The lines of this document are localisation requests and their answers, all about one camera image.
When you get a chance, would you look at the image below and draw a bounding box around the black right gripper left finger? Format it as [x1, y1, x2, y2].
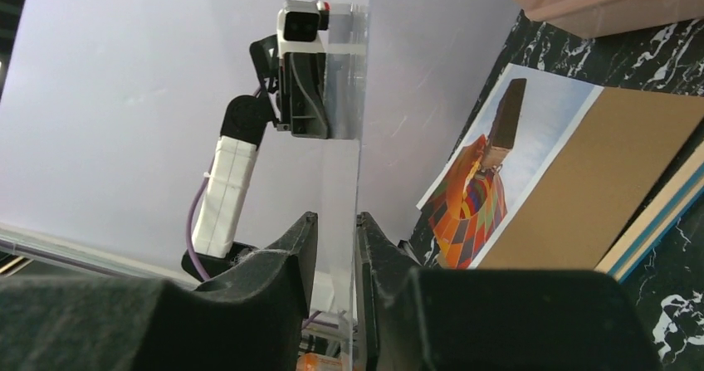
[1, 212, 318, 370]

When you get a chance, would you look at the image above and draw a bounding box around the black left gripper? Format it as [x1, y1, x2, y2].
[276, 52, 331, 139]

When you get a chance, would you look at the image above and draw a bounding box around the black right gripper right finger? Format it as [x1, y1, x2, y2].
[354, 212, 662, 370]

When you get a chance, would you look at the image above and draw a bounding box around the clear acrylic sheet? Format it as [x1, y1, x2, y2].
[0, 0, 372, 371]

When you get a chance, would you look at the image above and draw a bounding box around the hot air balloon photo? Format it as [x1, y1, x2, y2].
[417, 64, 604, 269]

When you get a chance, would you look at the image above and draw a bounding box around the blue wooden picture frame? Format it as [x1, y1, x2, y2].
[594, 144, 703, 281]

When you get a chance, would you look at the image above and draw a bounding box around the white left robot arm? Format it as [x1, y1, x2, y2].
[182, 33, 333, 282]

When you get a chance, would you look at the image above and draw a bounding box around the brown cardboard backing board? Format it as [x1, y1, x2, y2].
[477, 87, 703, 270]

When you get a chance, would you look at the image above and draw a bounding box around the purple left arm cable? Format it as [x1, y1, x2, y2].
[185, 82, 265, 283]

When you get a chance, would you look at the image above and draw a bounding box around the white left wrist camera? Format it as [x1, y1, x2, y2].
[276, 0, 330, 60]

